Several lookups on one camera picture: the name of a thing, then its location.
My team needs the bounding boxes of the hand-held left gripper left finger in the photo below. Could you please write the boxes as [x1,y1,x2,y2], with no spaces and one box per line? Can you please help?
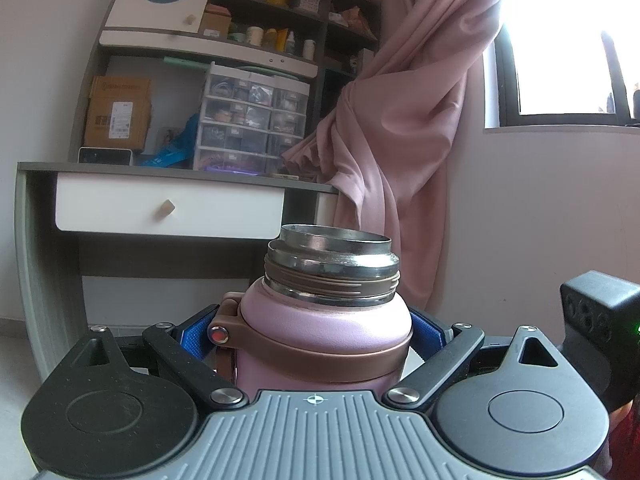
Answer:
[72,305,251,407]

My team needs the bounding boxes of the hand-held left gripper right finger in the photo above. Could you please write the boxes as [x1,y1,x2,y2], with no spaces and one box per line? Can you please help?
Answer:
[382,310,573,407]

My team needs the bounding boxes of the pink water bottle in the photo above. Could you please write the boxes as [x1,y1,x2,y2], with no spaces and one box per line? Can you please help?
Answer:
[207,224,413,396]

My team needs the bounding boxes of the dark red cloth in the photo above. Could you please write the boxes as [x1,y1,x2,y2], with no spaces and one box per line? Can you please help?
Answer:
[607,395,640,472]

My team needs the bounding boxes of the white desk drawer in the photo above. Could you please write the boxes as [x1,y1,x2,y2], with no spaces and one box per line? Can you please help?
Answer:
[55,172,286,239]

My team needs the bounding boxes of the grey wooden desk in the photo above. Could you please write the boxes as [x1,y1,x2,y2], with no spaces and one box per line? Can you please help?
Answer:
[15,161,341,381]

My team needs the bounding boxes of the blue ribbon bundle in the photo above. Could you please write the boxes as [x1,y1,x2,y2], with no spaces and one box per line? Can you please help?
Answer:
[137,112,201,168]

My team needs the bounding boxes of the pink curtain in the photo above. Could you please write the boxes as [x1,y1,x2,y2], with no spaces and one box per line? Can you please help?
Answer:
[280,0,521,311]

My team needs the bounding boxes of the clear plastic drawer organizer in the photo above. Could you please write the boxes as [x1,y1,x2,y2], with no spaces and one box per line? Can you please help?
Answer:
[192,62,311,176]

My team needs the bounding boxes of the brown cardboard box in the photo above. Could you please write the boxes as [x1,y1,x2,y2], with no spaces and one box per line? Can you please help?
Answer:
[82,76,153,151]

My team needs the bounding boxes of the dark framed window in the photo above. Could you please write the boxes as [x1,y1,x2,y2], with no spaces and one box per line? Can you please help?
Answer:
[482,0,640,132]

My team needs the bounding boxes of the grey shelf unit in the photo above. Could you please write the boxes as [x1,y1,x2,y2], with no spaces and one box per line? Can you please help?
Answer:
[70,0,383,172]

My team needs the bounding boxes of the small brown pink box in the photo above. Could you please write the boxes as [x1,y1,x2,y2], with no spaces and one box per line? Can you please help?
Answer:
[200,4,232,38]

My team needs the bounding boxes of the orange snack packet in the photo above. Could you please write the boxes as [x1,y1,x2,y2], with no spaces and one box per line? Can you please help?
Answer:
[330,6,376,38]

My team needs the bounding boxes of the white floral cabinet door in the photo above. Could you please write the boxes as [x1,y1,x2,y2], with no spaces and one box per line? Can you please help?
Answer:
[99,0,223,49]

